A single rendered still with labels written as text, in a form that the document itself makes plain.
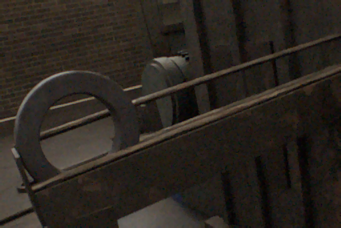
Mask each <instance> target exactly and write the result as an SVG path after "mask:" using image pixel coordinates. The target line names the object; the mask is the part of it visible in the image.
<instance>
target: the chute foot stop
mask: <svg viewBox="0 0 341 228"><path fill-rule="evenodd" d="M11 152H12V154H13V158H14V160H15V163H16V165H17V168H18V170H19V174H20V176H21V179H22V180H23V183H24V186H25V190H26V192H27V194H28V196H29V199H30V201H31V204H32V207H33V210H34V212H35V214H36V216H37V218H38V220H39V222H40V224H41V226H42V228H45V227H46V224H45V220H44V218H43V216H42V213H41V210H40V208H39V206H38V203H37V201H36V197H35V195H34V192H33V190H32V188H31V185H30V182H29V178H28V176H27V174H26V172H25V169H24V166H23V162H22V160H21V158H20V156H19V155H18V152H17V151H16V150H15V149H14V148H13V149H11Z"/></svg>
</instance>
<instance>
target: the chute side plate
mask: <svg viewBox="0 0 341 228"><path fill-rule="evenodd" d="M339 118H341V73H339V74H337V75H333V76H331V77H329V78H327V79H324V80H320V81H318V82H316V83H314V84H311V85H307V86H305V87H303V88H301V89H298V90H297V91H292V92H290V93H287V94H285V95H283V96H281V97H277V98H275V99H272V100H270V101H267V102H265V103H263V104H261V105H256V106H255V107H252V108H250V109H247V110H246V111H243V112H240V113H236V114H234V115H231V116H229V117H227V118H225V119H222V120H220V121H217V122H215V123H212V124H208V125H205V126H204V127H201V128H199V129H196V130H194V131H191V132H190V133H187V134H184V135H181V136H178V137H175V138H173V139H170V140H168V141H165V142H164V143H161V144H158V145H155V146H154V147H151V148H147V149H144V150H143V151H140V152H138V153H135V154H134V155H131V156H128V157H125V158H122V159H119V160H117V161H115V162H113V163H109V164H108V165H105V166H103V167H99V168H97V169H94V170H92V171H89V172H88V173H84V174H82V175H80V176H77V177H75V178H72V179H69V180H66V181H64V182H62V183H60V184H58V185H54V186H52V187H50V188H47V189H45V190H41V191H39V192H36V193H35V197H36V201H37V203H38V206H39V208H40V210H41V213H42V215H43V217H44V220H45V224H46V226H47V228H78V225H77V221H76V218H77V217H80V216H82V215H85V214H89V213H92V212H94V211H97V210H99V209H104V208H106V207H109V206H111V205H113V206H114V208H115V214H116V218H117V220H119V219H121V218H123V217H125V216H127V215H131V214H132V213H134V212H137V211H139V210H140V209H144V208H146V207H148V206H150V205H152V204H154V203H157V202H159V201H162V200H164V199H166V198H168V197H170V196H172V195H174V194H177V193H180V192H181V191H184V190H186V189H188V188H191V187H192V186H194V185H197V184H199V183H202V182H204V181H206V180H208V179H211V178H213V177H214V176H216V175H219V174H221V173H223V172H225V171H228V170H230V169H233V168H235V167H236V166H239V165H241V164H243V163H246V162H247V161H249V160H251V159H254V158H256V157H259V156H261V155H263V154H265V153H267V152H269V151H271V150H273V149H275V148H277V147H279V146H282V145H285V144H287V143H288V142H290V141H293V140H294V139H296V138H299V137H300V136H303V135H306V134H307V133H309V132H312V131H313V130H315V129H317V128H321V127H323V126H325V125H327V124H328V123H331V122H333V121H335V120H338V119H339Z"/></svg>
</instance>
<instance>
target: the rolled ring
mask: <svg viewBox="0 0 341 228"><path fill-rule="evenodd" d="M75 94H85V95H89V96H91V97H94V98H96V99H98V100H99V101H100V102H101V103H102V104H103V105H104V106H106V108H107V109H108V110H109V113H110V114H111V117H112V118H113V123H114V126H115V137H114V141H113V145H112V147H111V149H110V151H109V152H108V155H111V154H113V153H116V152H118V151H121V150H123V149H126V148H127V147H132V146H134V145H137V144H139V141H140V124H139V117H138V115H137V112H136V109H135V105H134V103H133V102H132V101H131V98H130V97H129V96H128V95H127V93H126V92H125V91H124V89H123V88H122V87H120V86H119V85H118V84H117V83H115V82H114V81H112V79H110V78H107V77H105V76H103V75H100V74H98V73H95V72H94V73H91V72H88V71H66V72H62V73H58V74H55V75H53V76H50V77H49V78H47V79H45V80H44V81H42V82H41V83H39V84H38V85H36V86H35V87H34V88H33V90H32V91H30V92H29V94H28V95H27V96H26V98H25V99H24V100H23V102H22V104H21V106H20V108H19V110H18V114H17V116H16V120H15V126H14V142H15V148H16V151H17V152H18V155H19V156H20V158H21V160H22V162H23V166H24V168H25V170H26V171H27V172H28V174H29V175H30V176H31V177H32V178H33V180H34V181H36V182H37V183H38V182H42V181H44V180H46V179H48V178H51V177H54V176H57V175H59V174H62V173H64V172H66V171H64V170H61V169H58V168H57V167H55V166H54V165H52V164H51V163H50V162H49V161H48V160H47V158H46V156H45V155H44V153H43V151H42V148H41V141H40V132H41V124H42V121H43V119H44V117H45V116H46V113H47V112H48V110H50V108H52V106H53V105H54V104H55V103H57V102H58V101H60V100H62V99H63V98H65V97H68V96H70V95H75ZM108 155H107V156H108Z"/></svg>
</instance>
